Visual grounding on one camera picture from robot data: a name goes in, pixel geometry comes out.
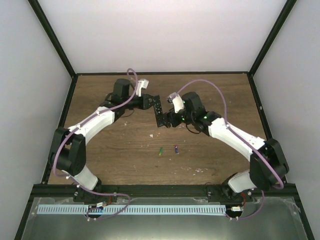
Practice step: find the black remote control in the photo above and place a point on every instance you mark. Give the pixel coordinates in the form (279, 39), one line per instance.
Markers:
(160, 117)

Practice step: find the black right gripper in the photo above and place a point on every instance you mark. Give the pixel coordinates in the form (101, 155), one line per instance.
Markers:
(174, 122)

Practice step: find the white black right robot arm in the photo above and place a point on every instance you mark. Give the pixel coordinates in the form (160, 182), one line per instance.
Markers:
(267, 162)

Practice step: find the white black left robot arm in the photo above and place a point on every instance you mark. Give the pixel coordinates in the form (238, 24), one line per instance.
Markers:
(68, 148)

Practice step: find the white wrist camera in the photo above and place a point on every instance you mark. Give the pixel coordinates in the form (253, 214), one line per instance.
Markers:
(142, 84)
(175, 99)

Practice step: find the black enclosure frame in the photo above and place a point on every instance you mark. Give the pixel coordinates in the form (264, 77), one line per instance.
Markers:
(155, 182)

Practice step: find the light blue slotted cable duct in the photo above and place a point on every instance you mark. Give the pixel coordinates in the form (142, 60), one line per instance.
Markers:
(78, 209)

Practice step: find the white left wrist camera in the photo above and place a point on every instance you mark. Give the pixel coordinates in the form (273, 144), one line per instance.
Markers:
(142, 84)

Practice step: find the purple AAA battery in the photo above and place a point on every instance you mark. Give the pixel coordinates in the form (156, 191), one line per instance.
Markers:
(176, 149)

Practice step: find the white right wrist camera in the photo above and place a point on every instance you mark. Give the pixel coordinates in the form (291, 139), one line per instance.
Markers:
(175, 99)

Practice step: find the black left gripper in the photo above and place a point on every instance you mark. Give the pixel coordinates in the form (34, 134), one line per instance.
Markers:
(144, 104)

